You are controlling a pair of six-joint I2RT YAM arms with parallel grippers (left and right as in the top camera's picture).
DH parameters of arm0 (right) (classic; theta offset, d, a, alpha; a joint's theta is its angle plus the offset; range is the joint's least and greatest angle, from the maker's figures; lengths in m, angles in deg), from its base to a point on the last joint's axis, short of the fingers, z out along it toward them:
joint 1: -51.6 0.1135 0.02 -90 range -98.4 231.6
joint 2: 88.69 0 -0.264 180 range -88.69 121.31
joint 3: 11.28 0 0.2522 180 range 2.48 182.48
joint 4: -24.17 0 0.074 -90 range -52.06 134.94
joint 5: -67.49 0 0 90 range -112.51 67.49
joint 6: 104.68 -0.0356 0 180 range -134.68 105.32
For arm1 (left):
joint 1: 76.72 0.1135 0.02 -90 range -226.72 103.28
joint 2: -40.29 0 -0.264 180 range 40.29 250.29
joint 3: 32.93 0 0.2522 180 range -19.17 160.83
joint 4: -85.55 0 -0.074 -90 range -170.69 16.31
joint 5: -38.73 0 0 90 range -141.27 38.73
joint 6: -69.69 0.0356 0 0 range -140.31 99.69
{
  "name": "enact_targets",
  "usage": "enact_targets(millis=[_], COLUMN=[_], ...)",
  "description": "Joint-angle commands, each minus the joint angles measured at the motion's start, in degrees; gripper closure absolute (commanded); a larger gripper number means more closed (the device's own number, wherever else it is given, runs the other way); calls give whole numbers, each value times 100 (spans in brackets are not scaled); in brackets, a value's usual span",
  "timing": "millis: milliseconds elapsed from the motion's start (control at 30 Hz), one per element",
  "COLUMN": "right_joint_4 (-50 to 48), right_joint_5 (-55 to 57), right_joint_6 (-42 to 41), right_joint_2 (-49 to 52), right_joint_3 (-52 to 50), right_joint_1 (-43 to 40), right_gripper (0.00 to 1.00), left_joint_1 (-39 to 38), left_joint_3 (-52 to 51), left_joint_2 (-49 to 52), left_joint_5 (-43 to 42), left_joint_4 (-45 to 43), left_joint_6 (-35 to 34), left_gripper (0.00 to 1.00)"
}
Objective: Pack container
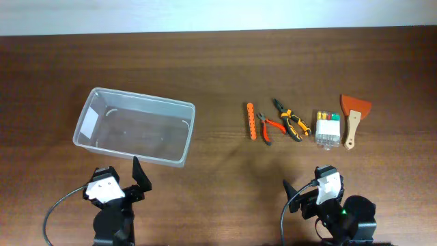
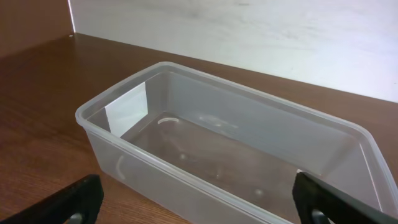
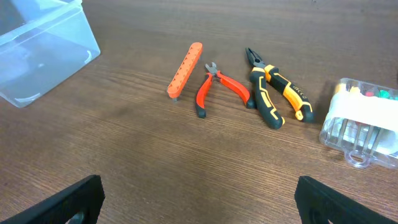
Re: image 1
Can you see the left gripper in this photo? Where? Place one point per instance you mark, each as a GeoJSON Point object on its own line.
{"type": "Point", "coordinates": [130, 194]}

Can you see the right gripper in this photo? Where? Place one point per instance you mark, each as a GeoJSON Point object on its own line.
{"type": "Point", "coordinates": [308, 200]}

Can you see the clear plastic container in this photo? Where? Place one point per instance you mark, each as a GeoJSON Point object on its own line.
{"type": "Point", "coordinates": [126, 124]}

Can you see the orange black needle-nose pliers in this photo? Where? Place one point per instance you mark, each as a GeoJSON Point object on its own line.
{"type": "Point", "coordinates": [288, 116]}

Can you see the clear screwdriver bit pack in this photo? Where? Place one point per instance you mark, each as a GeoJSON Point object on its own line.
{"type": "Point", "coordinates": [327, 129]}

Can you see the orange perforated strip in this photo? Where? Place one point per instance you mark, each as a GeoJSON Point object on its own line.
{"type": "Point", "coordinates": [251, 118]}

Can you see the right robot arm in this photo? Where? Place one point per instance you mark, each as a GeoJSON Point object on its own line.
{"type": "Point", "coordinates": [349, 222]}

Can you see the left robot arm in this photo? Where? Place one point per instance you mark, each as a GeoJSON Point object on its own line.
{"type": "Point", "coordinates": [114, 223]}

